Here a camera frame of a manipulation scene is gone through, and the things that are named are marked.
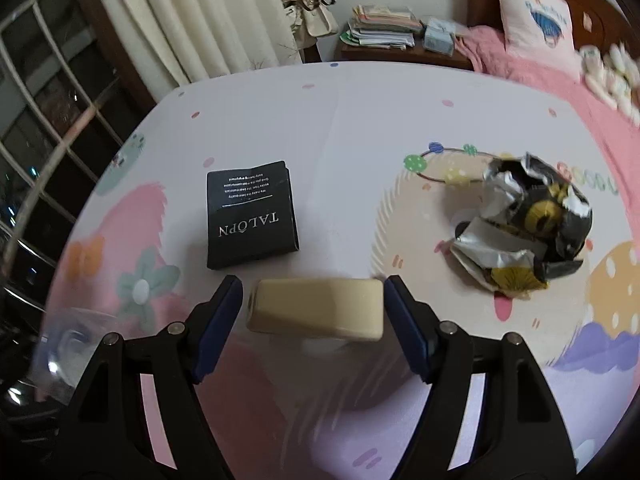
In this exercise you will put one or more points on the pale blue tissue pack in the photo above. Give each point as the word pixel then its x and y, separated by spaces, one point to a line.
pixel 440 37

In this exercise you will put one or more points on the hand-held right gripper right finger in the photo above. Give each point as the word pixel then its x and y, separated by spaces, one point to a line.
pixel 407 332

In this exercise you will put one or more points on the white patterned soft bundle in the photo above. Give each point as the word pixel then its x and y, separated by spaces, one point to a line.
pixel 615 77

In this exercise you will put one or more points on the printed tablecloth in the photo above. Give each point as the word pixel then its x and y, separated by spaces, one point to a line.
pixel 340 160

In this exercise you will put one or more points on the cream curtain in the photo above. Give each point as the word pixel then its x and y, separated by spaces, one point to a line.
pixel 210 15

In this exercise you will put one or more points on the cream rectangular box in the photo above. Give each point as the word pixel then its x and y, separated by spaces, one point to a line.
pixel 315 307

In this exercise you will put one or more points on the black cardboard box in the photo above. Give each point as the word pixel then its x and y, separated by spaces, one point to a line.
pixel 250 220

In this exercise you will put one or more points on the window with white grille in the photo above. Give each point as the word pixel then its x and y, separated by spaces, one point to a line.
pixel 45 120

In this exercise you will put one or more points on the white pillow blue print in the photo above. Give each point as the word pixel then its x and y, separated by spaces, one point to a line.
pixel 537 15

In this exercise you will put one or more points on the crumpled black silver wrapper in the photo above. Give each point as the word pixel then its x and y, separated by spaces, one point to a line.
pixel 530 220

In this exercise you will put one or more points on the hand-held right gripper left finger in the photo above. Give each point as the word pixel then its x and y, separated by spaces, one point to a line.
pixel 220 330

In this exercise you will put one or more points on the wooden nightstand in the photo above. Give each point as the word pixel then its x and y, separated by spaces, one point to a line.
pixel 400 56

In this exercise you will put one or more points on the stack of books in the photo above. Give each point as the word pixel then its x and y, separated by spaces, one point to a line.
pixel 382 25

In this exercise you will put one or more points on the clear plastic packaging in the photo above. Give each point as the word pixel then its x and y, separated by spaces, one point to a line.
pixel 70 350

